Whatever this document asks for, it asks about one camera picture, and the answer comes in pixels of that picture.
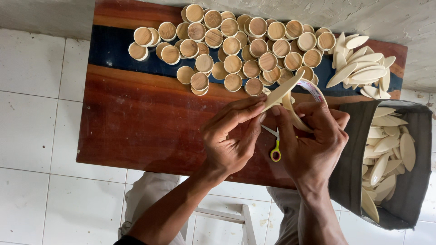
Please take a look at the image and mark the cream adhesive tape roll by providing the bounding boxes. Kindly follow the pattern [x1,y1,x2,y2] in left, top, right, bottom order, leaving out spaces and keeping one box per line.
[282,78,328,134]

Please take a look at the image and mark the small yellow-green handled scissors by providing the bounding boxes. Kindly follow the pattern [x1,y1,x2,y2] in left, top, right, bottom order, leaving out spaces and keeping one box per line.
[261,124,282,162]

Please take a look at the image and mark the white wooden stool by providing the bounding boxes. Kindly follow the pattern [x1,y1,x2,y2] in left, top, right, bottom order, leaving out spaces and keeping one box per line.
[181,203,258,245]

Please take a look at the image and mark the heap of cream oval blanks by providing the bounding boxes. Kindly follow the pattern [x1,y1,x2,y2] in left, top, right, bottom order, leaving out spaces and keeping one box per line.
[325,32,396,100]

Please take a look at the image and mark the person's right hand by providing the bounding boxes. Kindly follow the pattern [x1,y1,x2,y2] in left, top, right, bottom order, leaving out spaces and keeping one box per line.
[271,101,351,191]

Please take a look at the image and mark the bagful of cream oval blanks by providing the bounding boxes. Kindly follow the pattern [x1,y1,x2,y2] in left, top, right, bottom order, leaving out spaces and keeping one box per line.
[360,106,417,224]

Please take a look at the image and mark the grey fabric bag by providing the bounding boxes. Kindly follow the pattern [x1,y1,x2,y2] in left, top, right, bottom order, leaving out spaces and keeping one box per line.
[329,100,433,231]

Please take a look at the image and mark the person's black sleeve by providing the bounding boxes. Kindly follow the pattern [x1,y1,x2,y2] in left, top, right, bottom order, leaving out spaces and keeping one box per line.
[113,235,148,245]

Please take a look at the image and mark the person's left hand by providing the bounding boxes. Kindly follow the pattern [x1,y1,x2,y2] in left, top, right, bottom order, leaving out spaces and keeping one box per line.
[200,93,268,177]

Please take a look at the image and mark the pile of round wood-topped lids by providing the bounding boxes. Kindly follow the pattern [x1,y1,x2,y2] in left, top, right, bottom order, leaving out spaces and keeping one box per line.
[128,3,337,97]

